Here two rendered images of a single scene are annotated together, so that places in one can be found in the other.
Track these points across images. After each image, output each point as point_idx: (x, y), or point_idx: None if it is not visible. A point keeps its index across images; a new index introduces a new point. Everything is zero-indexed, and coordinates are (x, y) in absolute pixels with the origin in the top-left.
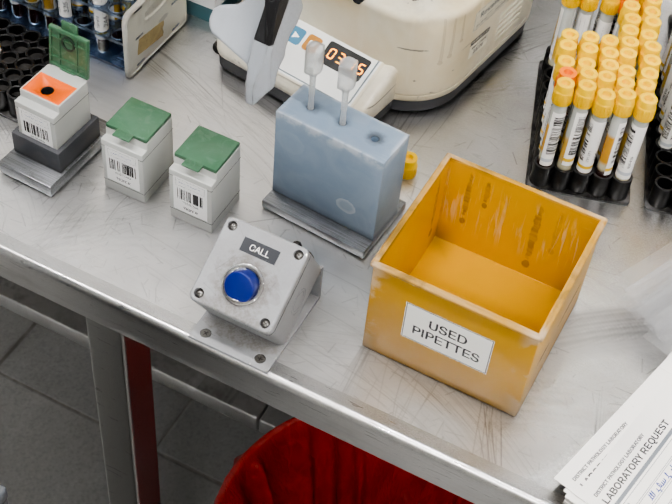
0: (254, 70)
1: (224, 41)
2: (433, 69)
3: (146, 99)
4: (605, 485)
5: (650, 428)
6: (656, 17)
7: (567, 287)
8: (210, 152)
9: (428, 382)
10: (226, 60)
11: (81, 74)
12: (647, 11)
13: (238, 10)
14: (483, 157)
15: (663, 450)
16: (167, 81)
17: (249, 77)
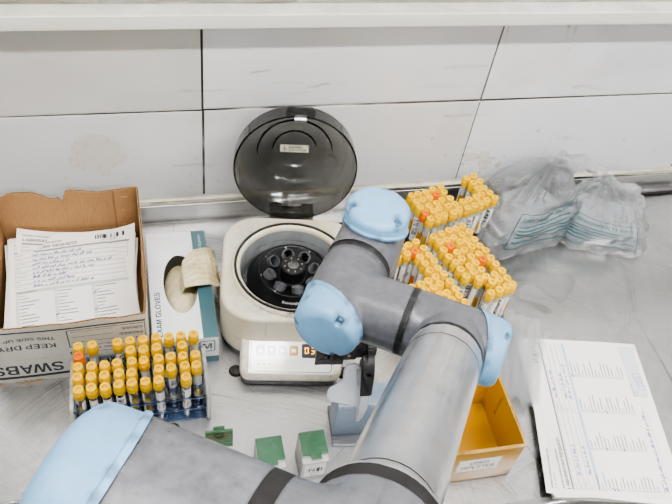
0: (362, 408)
1: (340, 402)
2: None
3: (228, 425)
4: (563, 481)
5: (555, 444)
6: (433, 257)
7: (514, 414)
8: (317, 443)
9: (467, 483)
10: (250, 380)
11: (228, 444)
12: (427, 256)
13: (342, 385)
14: (390, 356)
15: (566, 450)
16: (228, 408)
17: (359, 412)
